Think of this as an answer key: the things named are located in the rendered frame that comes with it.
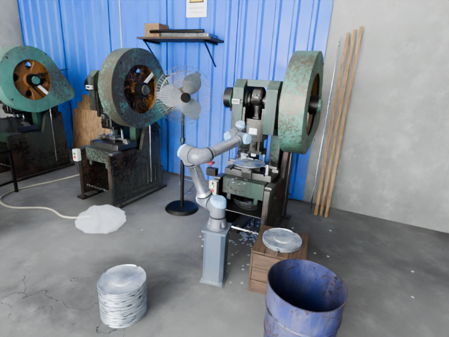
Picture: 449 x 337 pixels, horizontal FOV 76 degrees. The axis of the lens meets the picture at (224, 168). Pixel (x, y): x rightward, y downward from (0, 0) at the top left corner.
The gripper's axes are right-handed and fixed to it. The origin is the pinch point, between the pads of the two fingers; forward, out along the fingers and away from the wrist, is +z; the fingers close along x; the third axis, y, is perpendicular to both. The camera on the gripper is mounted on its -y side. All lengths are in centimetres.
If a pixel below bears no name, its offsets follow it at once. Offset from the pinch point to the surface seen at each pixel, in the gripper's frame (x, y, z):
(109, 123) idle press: 36, -170, 8
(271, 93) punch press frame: 38, 17, -41
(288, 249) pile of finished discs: -57, 52, 27
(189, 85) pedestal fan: 61, -72, -32
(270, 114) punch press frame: 30.8, 17.9, -26.4
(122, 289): -124, -36, 11
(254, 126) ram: 30.5, 3.0, -13.0
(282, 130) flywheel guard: 4.6, 32.9, -29.0
